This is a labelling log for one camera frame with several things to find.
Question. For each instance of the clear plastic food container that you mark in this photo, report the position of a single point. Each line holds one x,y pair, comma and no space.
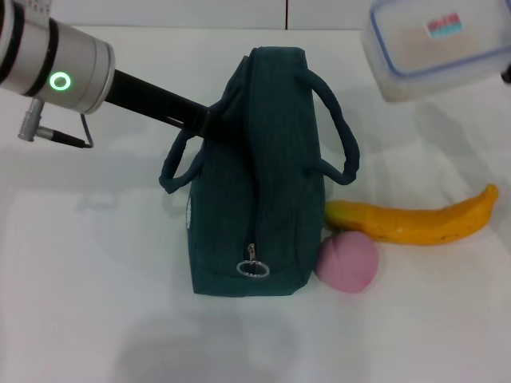
423,48

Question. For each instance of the pink toy peach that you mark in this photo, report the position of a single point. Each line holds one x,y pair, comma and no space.
347,263

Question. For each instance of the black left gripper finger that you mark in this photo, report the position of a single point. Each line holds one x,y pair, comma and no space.
221,129

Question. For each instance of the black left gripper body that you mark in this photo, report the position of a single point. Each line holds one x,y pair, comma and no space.
155,101

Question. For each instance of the dark teal fabric bag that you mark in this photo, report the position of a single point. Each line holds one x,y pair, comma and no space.
255,199

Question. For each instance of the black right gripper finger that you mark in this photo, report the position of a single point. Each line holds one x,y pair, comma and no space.
508,72

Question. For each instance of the yellow banana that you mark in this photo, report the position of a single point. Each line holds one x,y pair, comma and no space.
399,227

